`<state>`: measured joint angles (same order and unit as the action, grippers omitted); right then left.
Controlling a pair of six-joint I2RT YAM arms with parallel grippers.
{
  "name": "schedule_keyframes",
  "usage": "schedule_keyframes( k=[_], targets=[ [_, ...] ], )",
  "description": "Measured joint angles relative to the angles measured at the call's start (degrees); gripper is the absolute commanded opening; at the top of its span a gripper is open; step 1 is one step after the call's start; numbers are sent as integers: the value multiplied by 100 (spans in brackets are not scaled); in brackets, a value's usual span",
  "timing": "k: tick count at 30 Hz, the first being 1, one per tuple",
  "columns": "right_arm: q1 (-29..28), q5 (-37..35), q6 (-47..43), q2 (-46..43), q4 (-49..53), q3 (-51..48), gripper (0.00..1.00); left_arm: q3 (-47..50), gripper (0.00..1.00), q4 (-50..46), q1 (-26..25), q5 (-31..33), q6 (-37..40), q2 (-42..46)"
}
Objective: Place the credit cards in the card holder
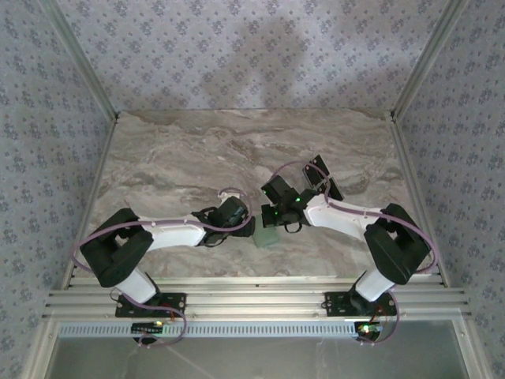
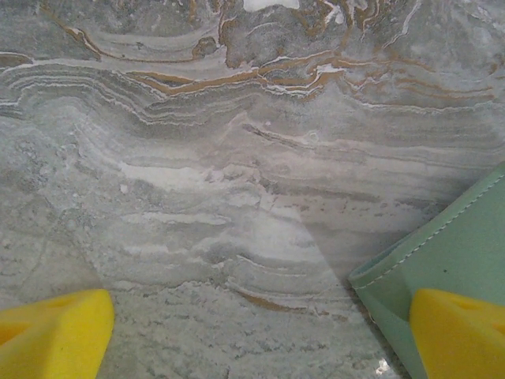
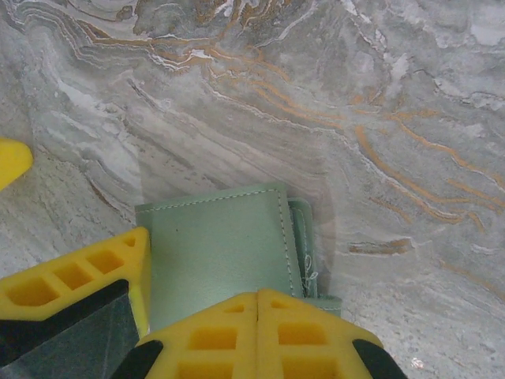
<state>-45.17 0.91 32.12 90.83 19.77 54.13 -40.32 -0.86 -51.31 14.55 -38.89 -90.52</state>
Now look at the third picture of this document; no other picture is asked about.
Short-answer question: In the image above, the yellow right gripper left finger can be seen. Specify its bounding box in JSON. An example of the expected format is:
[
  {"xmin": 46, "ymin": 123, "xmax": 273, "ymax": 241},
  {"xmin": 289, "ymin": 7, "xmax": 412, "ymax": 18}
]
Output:
[{"xmin": 114, "ymin": 290, "xmax": 260, "ymax": 379}]

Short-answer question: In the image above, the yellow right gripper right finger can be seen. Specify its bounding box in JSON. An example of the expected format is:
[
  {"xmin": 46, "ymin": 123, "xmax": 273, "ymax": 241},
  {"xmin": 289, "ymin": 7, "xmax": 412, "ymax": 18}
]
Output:
[{"xmin": 257, "ymin": 287, "xmax": 410, "ymax": 379}]

